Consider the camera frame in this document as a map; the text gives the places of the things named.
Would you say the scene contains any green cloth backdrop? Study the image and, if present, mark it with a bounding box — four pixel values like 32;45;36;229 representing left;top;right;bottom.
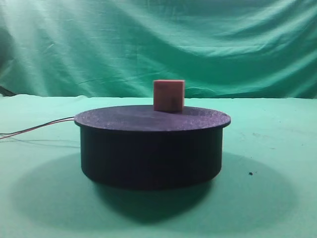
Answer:
0;0;317;98

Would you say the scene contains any pink cube-shaped block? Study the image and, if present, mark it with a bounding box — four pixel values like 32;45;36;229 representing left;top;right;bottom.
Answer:
153;80;185;113

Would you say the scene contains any black round turntable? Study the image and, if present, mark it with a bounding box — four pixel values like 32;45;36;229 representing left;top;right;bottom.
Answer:
74;105;231;190

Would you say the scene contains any red wire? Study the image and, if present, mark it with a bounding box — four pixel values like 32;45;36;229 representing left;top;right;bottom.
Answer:
0;118;75;140

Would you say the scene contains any black wire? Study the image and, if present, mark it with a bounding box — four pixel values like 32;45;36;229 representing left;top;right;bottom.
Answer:
0;116;76;136

